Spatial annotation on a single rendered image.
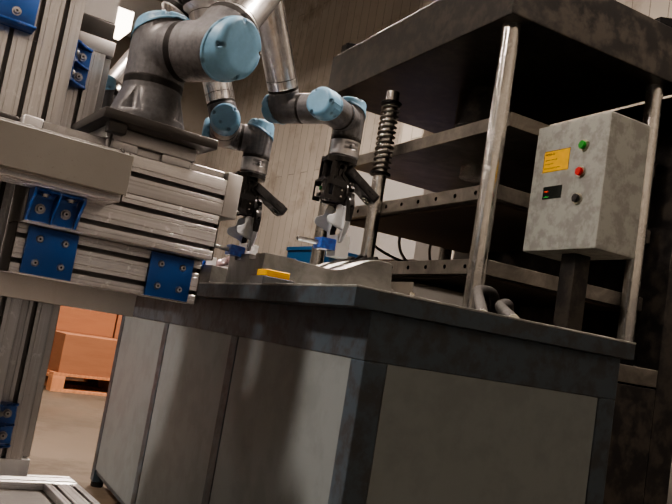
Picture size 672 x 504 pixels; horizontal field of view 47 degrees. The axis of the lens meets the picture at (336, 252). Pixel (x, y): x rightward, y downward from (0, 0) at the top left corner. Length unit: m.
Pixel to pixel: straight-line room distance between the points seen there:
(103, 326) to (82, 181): 5.53
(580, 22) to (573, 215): 0.74
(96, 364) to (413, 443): 5.11
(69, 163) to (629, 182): 1.60
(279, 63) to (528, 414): 0.98
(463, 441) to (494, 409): 0.09
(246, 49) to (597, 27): 1.61
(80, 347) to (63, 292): 4.78
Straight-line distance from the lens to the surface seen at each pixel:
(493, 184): 2.49
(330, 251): 1.92
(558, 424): 1.68
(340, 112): 1.87
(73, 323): 6.75
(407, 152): 3.13
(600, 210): 2.29
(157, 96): 1.53
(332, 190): 1.89
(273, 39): 1.89
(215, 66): 1.47
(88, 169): 1.34
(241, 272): 2.08
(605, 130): 2.36
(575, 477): 1.74
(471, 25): 2.78
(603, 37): 2.86
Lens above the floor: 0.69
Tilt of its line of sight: 7 degrees up
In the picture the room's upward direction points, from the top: 9 degrees clockwise
